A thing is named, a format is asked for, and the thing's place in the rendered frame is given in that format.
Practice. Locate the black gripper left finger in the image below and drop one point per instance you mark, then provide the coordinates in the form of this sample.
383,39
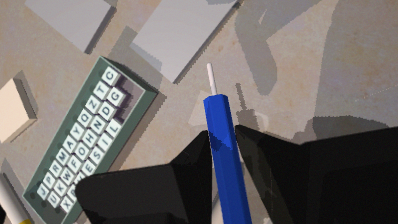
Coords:
183,187

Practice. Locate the blue stylus with thin grey tip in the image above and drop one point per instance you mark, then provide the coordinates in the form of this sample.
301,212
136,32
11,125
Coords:
227,164

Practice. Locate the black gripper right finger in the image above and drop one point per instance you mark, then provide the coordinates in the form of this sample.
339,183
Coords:
288,177

